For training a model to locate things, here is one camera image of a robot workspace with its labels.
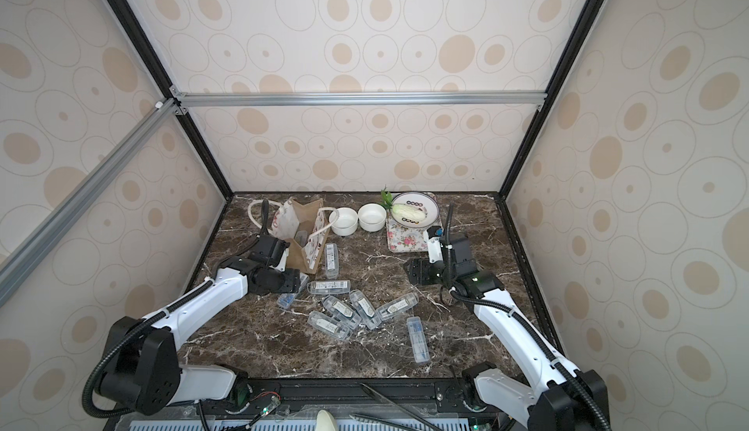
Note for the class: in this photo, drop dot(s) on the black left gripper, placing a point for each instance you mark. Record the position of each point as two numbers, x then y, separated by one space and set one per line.
292 285

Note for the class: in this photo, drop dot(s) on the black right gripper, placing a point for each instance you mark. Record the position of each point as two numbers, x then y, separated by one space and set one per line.
453 244

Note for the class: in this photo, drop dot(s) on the clear compass case horizontal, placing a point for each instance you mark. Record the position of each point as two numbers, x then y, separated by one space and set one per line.
329 288

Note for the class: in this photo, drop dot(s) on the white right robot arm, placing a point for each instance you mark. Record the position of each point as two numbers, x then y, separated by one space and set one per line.
556 394

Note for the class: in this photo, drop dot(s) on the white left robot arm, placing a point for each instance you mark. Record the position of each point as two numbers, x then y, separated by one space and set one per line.
139 371

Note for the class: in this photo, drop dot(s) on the clear compass case right angled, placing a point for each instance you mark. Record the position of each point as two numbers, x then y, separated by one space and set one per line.
395 308

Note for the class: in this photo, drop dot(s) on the clear compass case blue front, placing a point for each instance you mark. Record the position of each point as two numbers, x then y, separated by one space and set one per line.
418 340

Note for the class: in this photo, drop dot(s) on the floral cloth mat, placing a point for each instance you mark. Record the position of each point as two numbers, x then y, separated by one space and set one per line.
402 239

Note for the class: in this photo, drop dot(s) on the white radish with leaves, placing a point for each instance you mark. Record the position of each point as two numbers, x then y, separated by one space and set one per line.
401 209

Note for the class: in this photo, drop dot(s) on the patterned ceramic plate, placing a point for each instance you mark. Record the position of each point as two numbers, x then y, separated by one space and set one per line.
431 207

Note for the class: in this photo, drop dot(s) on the white bowl right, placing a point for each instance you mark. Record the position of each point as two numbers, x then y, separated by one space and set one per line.
372 217

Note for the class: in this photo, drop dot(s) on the white bowl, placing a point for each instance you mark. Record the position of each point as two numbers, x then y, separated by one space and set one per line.
372 217
344 221

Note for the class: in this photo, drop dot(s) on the white bowl left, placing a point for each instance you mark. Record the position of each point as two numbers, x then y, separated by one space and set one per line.
344 221

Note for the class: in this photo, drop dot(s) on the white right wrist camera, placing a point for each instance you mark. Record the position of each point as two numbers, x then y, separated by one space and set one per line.
432 237

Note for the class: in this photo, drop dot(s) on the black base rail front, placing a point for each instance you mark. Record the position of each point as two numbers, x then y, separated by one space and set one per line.
355 403

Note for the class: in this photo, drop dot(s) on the silver aluminium rail back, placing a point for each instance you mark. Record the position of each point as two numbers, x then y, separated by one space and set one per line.
364 99

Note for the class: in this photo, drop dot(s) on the silver aluminium rail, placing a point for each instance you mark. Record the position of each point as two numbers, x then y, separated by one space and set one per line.
364 99
25 259

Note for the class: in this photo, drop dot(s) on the silver aluminium rail left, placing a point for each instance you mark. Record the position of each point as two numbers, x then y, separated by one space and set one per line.
25 259

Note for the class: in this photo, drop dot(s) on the black corner frame post left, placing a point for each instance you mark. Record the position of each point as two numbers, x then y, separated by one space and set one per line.
128 21

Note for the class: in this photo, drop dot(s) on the black corner frame post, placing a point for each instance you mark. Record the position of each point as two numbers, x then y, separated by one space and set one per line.
582 28
128 21

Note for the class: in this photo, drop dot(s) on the black corner frame post right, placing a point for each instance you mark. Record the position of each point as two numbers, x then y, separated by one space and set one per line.
582 28

